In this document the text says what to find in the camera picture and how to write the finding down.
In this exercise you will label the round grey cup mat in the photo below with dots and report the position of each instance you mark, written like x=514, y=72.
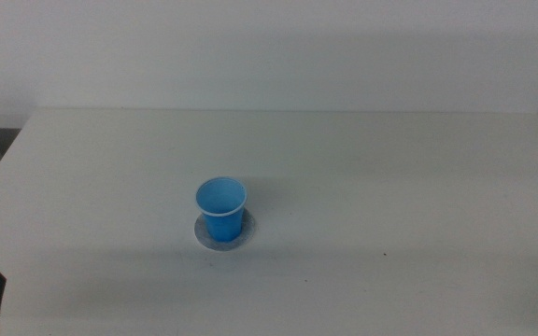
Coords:
x=248, y=229

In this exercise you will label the blue plastic cup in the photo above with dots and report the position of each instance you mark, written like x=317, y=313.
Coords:
x=222, y=212

